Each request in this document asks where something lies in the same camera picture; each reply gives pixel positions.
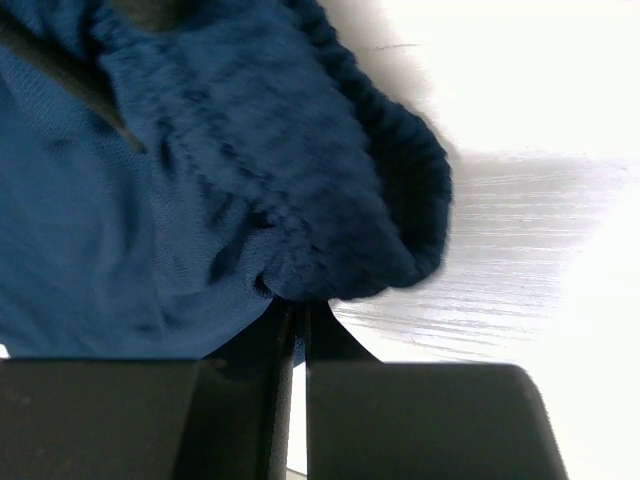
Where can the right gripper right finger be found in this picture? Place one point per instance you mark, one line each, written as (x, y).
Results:
(369, 420)

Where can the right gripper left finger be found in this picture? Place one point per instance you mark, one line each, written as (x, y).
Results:
(223, 417)

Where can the navy blue shorts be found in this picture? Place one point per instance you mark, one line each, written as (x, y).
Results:
(171, 168)

